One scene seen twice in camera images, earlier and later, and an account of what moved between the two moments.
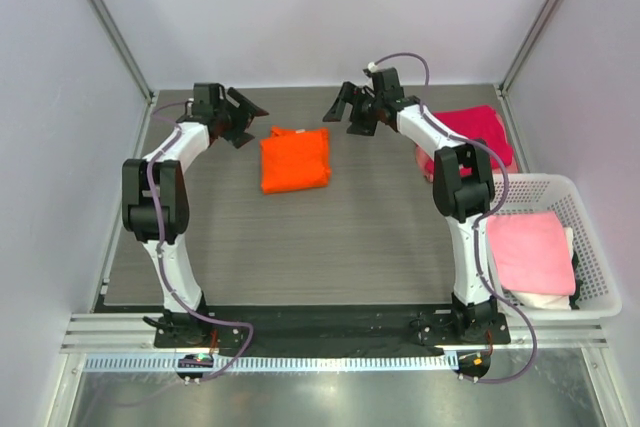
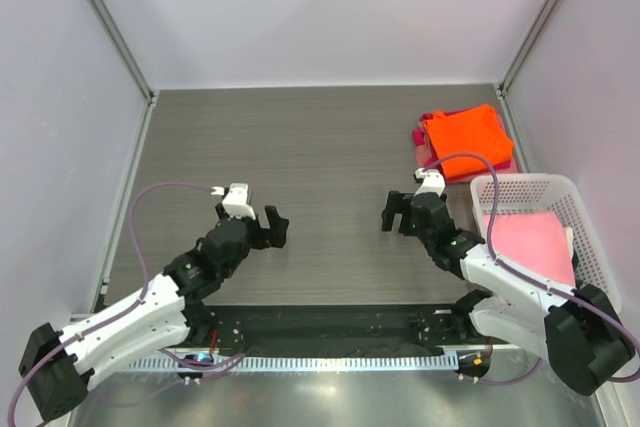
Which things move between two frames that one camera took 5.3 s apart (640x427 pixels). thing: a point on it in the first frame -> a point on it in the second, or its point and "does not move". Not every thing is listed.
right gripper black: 346,94 -> 398,203
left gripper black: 246,109 -> 273,236
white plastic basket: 600,293 does not move
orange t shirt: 294,160 -> 476,130
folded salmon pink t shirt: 425,158 does not move
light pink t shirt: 533,253 does not move
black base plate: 310,326 does not move
